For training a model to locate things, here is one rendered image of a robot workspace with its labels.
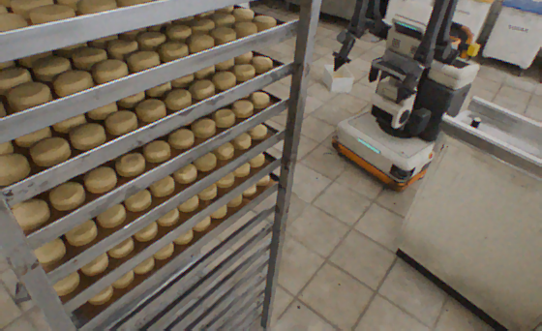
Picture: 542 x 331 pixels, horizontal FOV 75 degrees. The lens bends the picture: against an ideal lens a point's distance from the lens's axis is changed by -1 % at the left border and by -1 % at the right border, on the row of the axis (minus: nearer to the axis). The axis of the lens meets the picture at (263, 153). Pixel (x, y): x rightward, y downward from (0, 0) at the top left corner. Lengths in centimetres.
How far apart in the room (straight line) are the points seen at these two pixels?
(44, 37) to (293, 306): 167
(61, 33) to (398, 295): 191
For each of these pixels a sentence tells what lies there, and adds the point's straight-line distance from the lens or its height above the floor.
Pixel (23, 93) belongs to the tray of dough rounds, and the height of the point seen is 142.
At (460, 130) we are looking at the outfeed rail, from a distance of 168.
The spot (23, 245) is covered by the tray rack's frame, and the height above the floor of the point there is 126.
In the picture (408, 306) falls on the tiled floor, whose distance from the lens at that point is 208.
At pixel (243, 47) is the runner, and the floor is 141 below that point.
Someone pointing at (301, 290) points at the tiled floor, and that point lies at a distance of 196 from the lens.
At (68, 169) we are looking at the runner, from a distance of 56.
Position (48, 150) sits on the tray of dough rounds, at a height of 133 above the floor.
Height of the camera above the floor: 166
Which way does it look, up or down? 38 degrees down
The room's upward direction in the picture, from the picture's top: 5 degrees clockwise
